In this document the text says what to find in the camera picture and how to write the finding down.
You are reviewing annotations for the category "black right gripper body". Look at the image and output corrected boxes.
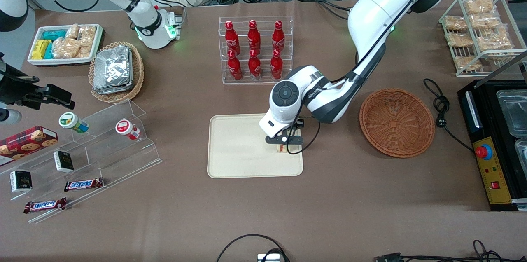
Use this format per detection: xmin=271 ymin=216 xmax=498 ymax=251
xmin=0 ymin=54 xmax=42 ymax=107

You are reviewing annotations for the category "white rectangular snack tray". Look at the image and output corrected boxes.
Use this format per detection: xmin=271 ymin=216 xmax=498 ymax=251
xmin=27 ymin=24 xmax=104 ymax=67

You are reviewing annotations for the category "cream rectangular serving tray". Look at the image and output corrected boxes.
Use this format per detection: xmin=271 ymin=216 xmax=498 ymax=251
xmin=207 ymin=112 xmax=304 ymax=179

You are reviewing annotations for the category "light tan wicker basket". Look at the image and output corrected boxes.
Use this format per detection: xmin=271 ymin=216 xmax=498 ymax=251
xmin=89 ymin=41 xmax=145 ymax=103

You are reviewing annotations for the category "brown round wicker basket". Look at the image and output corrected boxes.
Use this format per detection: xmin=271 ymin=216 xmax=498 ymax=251
xmin=359 ymin=88 xmax=436 ymax=159

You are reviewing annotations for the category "silver mould tray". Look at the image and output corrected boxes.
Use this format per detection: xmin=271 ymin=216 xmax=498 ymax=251
xmin=496 ymin=89 xmax=527 ymax=138
xmin=515 ymin=138 xmax=527 ymax=172

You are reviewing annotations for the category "green lidded yogurt cup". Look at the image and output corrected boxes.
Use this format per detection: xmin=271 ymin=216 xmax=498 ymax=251
xmin=58 ymin=112 xmax=89 ymax=134

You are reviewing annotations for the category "red tartan cookie box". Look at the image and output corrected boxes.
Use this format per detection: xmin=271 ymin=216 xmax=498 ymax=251
xmin=0 ymin=126 xmax=58 ymax=167

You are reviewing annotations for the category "yellow snack packet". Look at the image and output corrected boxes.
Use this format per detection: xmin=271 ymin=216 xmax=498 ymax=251
xmin=31 ymin=40 xmax=52 ymax=60

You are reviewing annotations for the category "aluminium foil container stack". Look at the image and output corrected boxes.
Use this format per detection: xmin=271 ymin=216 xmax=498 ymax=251
xmin=93 ymin=45 xmax=133 ymax=95

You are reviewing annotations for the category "clear acrylic bottle rack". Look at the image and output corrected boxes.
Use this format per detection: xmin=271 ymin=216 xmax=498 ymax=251
xmin=219 ymin=16 xmax=294 ymax=85

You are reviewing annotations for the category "small black carton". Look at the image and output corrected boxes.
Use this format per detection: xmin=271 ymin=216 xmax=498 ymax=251
xmin=9 ymin=170 xmax=33 ymax=193
xmin=54 ymin=150 xmax=75 ymax=173

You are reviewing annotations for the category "red lidded yogurt cup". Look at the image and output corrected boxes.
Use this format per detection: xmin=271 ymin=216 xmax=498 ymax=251
xmin=115 ymin=119 xmax=140 ymax=140

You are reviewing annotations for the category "clear acrylic stepped display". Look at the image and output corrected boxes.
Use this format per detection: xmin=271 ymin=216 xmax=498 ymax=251
xmin=0 ymin=98 xmax=162 ymax=224

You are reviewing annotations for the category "red cola bottle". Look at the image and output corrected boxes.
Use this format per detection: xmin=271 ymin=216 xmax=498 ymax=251
xmin=247 ymin=19 xmax=261 ymax=53
xmin=272 ymin=20 xmax=286 ymax=52
xmin=270 ymin=49 xmax=283 ymax=81
xmin=227 ymin=50 xmax=243 ymax=81
xmin=248 ymin=49 xmax=262 ymax=79
xmin=224 ymin=21 xmax=241 ymax=54

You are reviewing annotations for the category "brown Snickers bar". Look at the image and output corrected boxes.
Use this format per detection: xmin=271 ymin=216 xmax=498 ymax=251
xmin=23 ymin=197 xmax=67 ymax=214
xmin=64 ymin=178 xmax=104 ymax=192

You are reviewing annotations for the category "black sealing machine yellow panel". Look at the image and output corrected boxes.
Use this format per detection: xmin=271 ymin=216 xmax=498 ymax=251
xmin=457 ymin=77 xmax=527 ymax=212

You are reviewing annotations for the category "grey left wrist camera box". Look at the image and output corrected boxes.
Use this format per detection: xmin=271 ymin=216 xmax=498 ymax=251
xmin=259 ymin=110 xmax=294 ymax=139

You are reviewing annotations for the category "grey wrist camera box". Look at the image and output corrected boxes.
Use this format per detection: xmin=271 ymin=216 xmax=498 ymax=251
xmin=259 ymin=110 xmax=294 ymax=139
xmin=0 ymin=108 xmax=22 ymax=125

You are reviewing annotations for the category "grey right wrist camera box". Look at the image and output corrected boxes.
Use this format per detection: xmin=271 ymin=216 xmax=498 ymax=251
xmin=0 ymin=108 xmax=22 ymax=125

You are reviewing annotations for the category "black looped cable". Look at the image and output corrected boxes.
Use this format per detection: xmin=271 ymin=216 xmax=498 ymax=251
xmin=216 ymin=234 xmax=291 ymax=262

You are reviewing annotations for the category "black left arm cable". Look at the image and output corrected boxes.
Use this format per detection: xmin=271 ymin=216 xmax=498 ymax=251
xmin=286 ymin=0 xmax=448 ymax=155

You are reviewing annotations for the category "black cable with connector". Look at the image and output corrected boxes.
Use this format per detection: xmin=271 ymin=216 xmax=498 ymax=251
xmin=375 ymin=239 xmax=527 ymax=262

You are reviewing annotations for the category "black power cable with plug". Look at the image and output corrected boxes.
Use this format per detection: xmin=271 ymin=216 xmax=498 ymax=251
xmin=423 ymin=78 xmax=474 ymax=152

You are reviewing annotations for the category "white wire rack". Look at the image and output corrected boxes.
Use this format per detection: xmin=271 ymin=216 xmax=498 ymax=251
xmin=438 ymin=0 xmax=527 ymax=78

